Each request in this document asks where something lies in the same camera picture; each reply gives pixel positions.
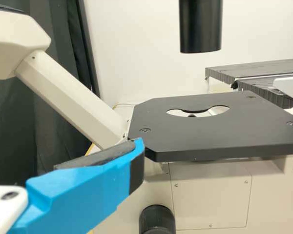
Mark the cream microscope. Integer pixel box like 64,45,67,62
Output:
0,0,293,234

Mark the black platform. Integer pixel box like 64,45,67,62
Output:
230,77,293,110
205,58,293,82

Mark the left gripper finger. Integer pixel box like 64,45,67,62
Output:
8,137,146,234

